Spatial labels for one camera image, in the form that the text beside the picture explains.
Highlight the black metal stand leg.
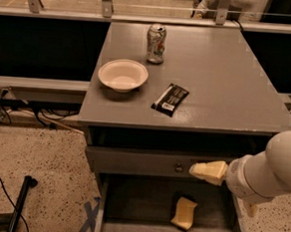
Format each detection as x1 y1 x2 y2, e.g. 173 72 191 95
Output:
0 175 38 232

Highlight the black floor cable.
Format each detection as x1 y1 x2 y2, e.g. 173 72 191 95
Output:
0 159 35 232

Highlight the open grey middle drawer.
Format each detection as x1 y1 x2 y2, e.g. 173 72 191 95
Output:
95 174 244 232

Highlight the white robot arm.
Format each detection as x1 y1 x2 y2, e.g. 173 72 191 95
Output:
188 130 291 216

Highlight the yellow sponge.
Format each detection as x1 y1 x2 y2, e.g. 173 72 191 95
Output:
171 196 197 231

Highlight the grey drawer cabinet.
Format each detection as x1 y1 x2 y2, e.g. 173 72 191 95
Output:
73 18 291 196

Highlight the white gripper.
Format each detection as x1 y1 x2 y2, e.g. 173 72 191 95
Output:
185 150 276 220

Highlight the grey metal railing frame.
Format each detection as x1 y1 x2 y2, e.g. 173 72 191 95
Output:
0 0 291 120

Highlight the grey upper drawer with knob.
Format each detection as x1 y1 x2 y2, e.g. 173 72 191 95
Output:
85 146 236 178

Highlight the black snack bar wrapper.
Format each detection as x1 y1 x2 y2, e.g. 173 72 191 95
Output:
151 83 189 116

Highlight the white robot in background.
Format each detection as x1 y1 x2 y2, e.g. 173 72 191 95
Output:
191 0 269 22

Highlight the silver soda can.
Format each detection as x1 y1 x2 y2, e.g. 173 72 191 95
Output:
146 23 166 64

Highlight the white paper bowl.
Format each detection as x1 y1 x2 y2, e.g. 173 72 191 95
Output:
98 59 148 93

